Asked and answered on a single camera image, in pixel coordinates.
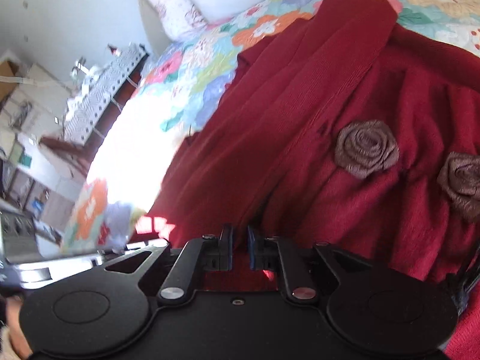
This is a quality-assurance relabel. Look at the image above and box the white floral bed pillow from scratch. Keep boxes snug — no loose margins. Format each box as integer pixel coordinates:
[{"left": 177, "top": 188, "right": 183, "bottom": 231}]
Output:
[{"left": 146, "top": 0, "right": 208, "bottom": 41}]

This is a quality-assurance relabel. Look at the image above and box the dark red knit cardigan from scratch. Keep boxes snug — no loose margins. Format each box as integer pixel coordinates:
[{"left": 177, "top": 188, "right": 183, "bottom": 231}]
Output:
[{"left": 128, "top": 0, "right": 480, "bottom": 360}]

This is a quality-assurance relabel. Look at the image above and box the dark wooden nightstand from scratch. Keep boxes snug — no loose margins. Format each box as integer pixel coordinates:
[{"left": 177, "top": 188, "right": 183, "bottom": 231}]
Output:
[{"left": 38, "top": 55, "right": 149, "bottom": 176}]

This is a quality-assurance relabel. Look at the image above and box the floral quilted bedspread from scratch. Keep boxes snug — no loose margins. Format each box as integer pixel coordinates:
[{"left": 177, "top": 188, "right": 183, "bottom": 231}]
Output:
[{"left": 61, "top": 0, "right": 479, "bottom": 254}]

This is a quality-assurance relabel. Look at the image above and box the person's left hand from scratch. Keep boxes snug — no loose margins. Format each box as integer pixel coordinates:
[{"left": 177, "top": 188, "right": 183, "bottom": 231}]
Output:
[{"left": 1, "top": 295, "right": 32, "bottom": 360}]

